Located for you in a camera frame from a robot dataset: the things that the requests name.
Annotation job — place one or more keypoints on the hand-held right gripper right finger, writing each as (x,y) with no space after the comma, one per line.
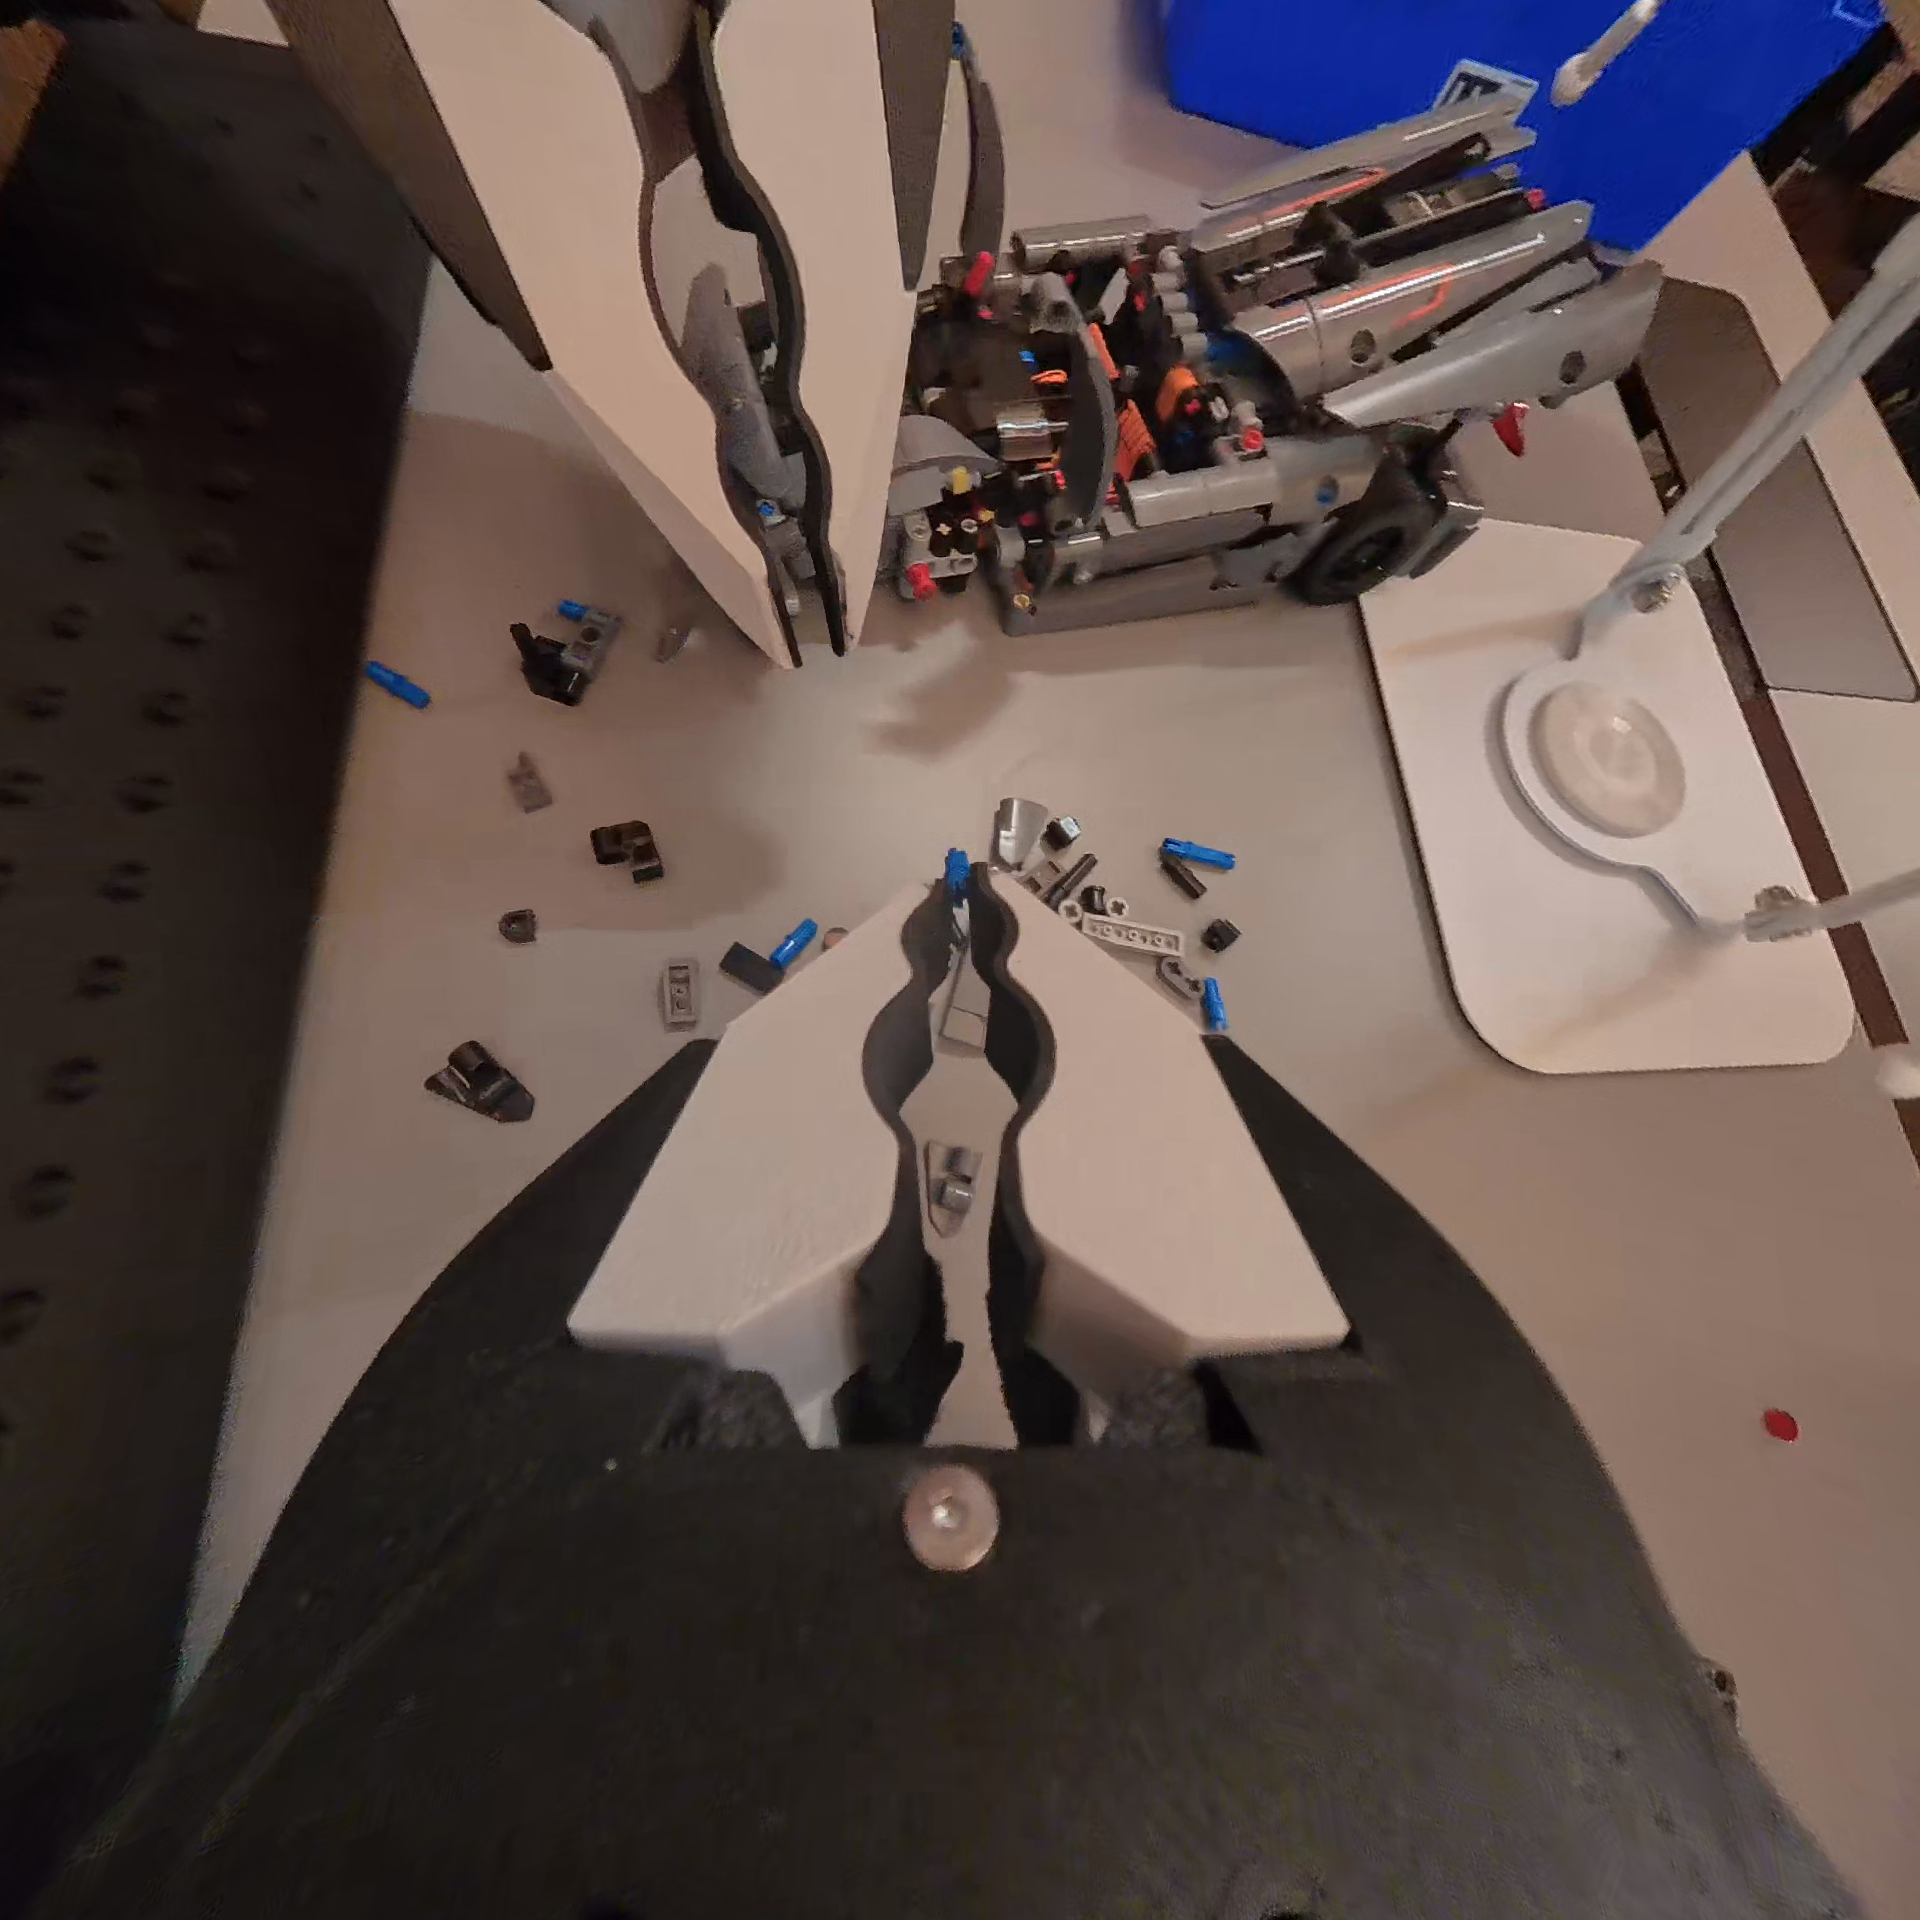
(1184,1202)

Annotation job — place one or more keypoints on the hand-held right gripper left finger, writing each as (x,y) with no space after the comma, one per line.
(734,1202)

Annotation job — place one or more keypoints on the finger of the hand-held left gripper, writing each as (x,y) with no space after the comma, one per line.
(541,181)
(856,181)

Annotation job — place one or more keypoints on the small grey lego connector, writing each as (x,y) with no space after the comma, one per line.
(1019,828)

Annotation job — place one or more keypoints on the black lego assembly blue pins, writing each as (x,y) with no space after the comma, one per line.
(562,652)

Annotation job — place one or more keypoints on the grey lego car model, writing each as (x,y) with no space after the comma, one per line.
(1349,317)

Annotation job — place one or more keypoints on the scattered small lego parts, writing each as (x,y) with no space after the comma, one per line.
(1141,933)

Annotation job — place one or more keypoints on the white metal book stand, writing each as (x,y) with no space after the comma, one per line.
(1501,974)

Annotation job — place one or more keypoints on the black dimpled mat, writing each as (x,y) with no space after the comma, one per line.
(149,750)

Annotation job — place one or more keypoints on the blue plastic bin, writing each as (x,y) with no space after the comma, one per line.
(1650,150)

